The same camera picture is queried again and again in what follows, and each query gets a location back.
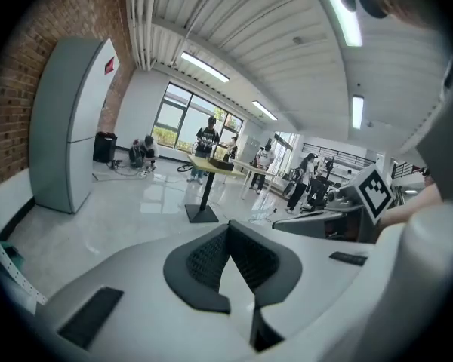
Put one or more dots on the person's right forearm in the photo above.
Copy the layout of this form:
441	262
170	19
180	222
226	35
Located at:
411	206

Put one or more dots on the black box speaker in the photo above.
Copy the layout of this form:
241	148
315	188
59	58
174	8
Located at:
105	147

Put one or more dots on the wooden pedestal table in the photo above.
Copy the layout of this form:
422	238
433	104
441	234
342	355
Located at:
207	187

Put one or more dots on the teal box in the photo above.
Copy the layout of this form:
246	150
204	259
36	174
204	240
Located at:
13	256

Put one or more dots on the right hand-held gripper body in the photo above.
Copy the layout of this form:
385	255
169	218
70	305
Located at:
373	194

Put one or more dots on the person's white shirt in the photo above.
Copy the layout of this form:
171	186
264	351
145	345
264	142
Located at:
419	285

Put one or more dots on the long white table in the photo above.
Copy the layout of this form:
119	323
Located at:
258	169

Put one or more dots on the large black-framed window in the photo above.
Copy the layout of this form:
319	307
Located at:
181	119

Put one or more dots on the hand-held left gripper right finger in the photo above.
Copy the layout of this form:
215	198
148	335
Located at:
283	273

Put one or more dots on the tall grey refrigerator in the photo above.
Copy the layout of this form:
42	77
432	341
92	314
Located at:
60	126

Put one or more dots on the black tray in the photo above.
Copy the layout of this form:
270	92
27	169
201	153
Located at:
222	164

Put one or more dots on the black office chair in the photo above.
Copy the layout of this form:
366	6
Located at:
317	191

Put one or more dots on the white ceiling pipes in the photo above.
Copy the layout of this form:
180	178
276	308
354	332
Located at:
141	21

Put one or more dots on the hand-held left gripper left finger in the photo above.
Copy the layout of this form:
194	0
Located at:
177	273

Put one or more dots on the long ceiling light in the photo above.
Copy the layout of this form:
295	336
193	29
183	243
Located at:
204	66
347	17
264	110
358	111

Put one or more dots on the white perforated strip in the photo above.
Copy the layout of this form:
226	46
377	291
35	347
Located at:
11	270

